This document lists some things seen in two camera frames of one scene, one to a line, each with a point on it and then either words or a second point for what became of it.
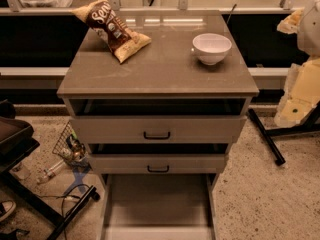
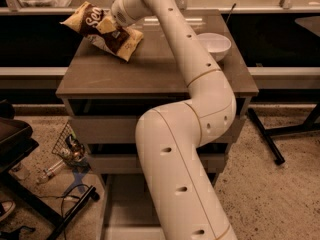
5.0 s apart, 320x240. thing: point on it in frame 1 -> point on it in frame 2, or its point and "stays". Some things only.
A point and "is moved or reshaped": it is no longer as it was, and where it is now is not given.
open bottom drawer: [159, 206] stays
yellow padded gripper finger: [291, 23] -> [106, 26]
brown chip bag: [104, 20] is moved or reshaped
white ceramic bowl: [211, 48] stays
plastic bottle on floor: [50, 172] stays
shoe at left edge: [7, 208] stays
